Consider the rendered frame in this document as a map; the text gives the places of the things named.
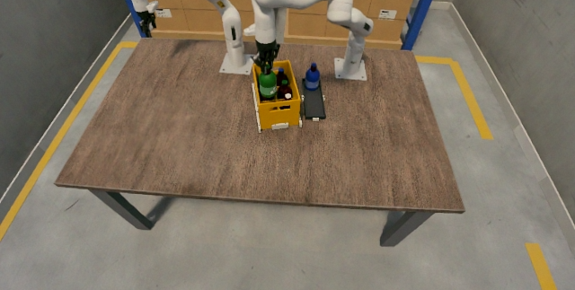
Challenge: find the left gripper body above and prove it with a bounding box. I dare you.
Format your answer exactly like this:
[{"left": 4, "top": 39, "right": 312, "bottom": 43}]
[{"left": 255, "top": 39, "right": 276, "bottom": 59}]

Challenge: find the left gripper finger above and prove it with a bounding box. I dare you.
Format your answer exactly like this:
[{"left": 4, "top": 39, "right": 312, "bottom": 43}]
[
  {"left": 252, "top": 52, "right": 269, "bottom": 74},
  {"left": 268, "top": 42, "right": 280, "bottom": 69}
]

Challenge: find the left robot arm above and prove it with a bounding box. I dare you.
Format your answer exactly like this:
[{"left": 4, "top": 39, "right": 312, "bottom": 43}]
[{"left": 243, "top": 0, "right": 374, "bottom": 74}]

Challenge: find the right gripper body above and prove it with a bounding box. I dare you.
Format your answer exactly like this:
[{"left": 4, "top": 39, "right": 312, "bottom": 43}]
[{"left": 136, "top": 10, "right": 151, "bottom": 25}]

